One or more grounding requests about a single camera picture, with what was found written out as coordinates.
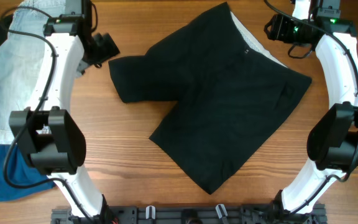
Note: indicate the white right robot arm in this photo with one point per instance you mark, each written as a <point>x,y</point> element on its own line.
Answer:
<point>332,145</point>

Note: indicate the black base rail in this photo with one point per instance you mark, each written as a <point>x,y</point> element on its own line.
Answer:
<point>245,214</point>

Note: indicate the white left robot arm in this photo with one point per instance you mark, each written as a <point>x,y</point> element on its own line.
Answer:
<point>44,131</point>

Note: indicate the black shorts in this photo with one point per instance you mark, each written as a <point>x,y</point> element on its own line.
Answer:
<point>229,98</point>

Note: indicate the light blue denim shorts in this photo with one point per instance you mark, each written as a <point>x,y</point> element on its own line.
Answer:
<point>21,59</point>

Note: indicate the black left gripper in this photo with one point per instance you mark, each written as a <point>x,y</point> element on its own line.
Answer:
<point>107,45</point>

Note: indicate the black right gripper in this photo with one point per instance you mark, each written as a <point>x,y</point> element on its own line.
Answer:
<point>274,28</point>

